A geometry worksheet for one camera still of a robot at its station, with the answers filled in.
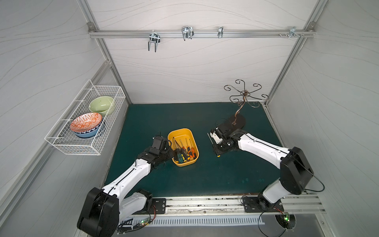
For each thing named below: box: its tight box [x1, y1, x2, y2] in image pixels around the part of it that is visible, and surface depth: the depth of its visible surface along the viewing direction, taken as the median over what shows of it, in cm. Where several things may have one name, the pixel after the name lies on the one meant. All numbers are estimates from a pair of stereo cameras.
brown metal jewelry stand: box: [224, 79, 270, 129], surface depth 86 cm
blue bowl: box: [74, 118, 104, 138], surface depth 59 cm
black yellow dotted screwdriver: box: [179, 139, 191, 161], surface depth 90 cm
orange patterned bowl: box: [70, 112, 103, 133], surface depth 64 cm
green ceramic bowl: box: [88, 95, 114, 117], surface depth 73 cm
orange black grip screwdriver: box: [189, 138, 197, 159], surface depth 92 cm
